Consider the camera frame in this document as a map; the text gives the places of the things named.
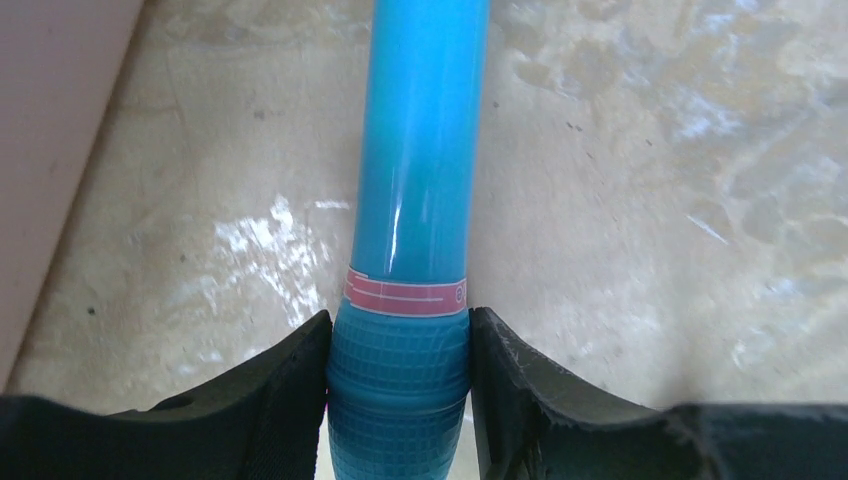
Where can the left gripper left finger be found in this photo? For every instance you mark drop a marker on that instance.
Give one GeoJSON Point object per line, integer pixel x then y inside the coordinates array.
{"type": "Point", "coordinates": [258, 420]}

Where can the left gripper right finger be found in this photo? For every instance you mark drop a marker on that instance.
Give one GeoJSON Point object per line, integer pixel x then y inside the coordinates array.
{"type": "Point", "coordinates": [534, 419]}

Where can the blue toy microphone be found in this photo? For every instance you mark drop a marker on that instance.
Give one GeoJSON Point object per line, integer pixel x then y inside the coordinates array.
{"type": "Point", "coordinates": [398, 371]}

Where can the translucent orange plastic box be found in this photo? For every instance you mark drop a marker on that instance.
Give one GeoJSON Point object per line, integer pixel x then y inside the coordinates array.
{"type": "Point", "coordinates": [60, 61]}

